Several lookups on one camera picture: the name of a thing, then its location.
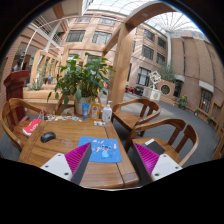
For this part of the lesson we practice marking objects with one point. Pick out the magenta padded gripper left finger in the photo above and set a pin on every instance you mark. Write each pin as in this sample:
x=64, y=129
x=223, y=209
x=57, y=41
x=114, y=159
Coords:
x=70, y=166

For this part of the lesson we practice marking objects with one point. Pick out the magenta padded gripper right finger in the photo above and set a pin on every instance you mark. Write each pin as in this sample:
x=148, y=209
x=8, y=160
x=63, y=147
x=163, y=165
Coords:
x=152, y=166

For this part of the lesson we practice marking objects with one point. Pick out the blue cartoon mouse pad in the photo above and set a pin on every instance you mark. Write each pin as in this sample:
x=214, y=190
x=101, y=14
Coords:
x=103, y=150

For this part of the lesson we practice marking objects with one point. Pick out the black computer mouse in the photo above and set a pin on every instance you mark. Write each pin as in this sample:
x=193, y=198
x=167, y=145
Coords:
x=47, y=137

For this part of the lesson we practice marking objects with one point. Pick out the black notebook on chair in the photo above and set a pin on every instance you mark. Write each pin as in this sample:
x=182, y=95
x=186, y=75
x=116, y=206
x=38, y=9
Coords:
x=154, y=146

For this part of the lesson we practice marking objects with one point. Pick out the wooden chair near right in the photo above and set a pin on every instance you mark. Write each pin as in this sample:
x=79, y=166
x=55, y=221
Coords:
x=173, y=141

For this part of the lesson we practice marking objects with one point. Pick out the wooden chair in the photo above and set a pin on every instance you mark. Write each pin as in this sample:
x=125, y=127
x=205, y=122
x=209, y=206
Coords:
x=173, y=141
x=13, y=118
x=129, y=120

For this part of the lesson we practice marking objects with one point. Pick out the wooden chair far right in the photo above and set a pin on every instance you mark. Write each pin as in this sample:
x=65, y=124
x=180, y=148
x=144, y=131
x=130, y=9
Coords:
x=129, y=120

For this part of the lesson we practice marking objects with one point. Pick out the blue tube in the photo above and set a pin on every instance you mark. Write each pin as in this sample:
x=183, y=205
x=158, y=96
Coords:
x=85, y=110

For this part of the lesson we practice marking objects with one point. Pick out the white pump bottle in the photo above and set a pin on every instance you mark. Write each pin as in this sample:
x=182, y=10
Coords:
x=107, y=113

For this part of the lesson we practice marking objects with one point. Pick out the yellow bottle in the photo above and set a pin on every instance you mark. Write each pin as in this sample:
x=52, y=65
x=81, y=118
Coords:
x=95, y=109

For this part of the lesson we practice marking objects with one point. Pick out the wooden chair left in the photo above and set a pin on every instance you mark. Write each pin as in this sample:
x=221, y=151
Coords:
x=13, y=118

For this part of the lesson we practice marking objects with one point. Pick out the potted green plant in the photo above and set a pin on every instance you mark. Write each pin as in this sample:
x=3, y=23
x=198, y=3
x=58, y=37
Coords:
x=82, y=83

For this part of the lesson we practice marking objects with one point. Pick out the white cube sculpture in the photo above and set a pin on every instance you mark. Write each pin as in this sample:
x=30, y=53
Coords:
x=155, y=78

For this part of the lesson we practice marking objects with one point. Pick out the wooden pergola post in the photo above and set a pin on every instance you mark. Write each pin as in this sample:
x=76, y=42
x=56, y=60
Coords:
x=123, y=37

